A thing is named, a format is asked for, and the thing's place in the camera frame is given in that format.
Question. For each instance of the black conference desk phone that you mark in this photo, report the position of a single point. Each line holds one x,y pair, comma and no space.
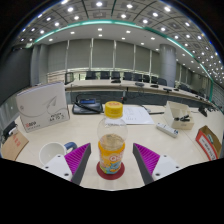
87,107

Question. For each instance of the ceiling lights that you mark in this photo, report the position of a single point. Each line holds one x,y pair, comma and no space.
99,4

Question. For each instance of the white patterned mug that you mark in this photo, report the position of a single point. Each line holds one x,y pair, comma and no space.
50,152

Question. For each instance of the yellow-capped clear drink bottle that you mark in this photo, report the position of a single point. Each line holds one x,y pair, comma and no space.
112,140

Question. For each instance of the small open white box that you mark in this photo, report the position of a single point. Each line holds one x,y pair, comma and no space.
176,109

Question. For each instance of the red-edged cardboard box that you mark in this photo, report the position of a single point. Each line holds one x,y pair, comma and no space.
206,141

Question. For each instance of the white power strip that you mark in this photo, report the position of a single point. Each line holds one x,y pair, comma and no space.
167,129

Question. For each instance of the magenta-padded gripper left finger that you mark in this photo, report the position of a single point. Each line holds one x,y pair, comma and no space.
56,166

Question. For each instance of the flat round red coaster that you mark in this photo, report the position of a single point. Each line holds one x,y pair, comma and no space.
101,173

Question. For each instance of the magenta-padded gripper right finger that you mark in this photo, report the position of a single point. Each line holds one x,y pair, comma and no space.
166,166

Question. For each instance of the white paper ream box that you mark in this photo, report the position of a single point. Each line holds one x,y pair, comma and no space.
41,105

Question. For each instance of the dark office chairs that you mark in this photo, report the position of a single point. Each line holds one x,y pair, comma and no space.
105,75

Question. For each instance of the brown paper envelope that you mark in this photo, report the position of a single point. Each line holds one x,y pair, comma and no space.
13,145

